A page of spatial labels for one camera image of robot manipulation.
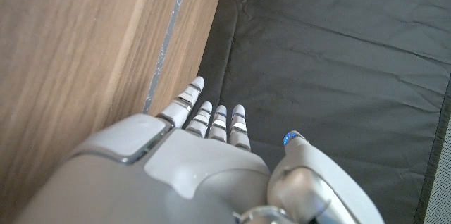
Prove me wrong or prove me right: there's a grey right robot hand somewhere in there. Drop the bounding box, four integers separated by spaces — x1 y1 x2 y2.
13 75 385 224

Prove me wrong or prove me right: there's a black backdrop curtain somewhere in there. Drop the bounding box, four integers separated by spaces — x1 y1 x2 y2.
183 0 451 224

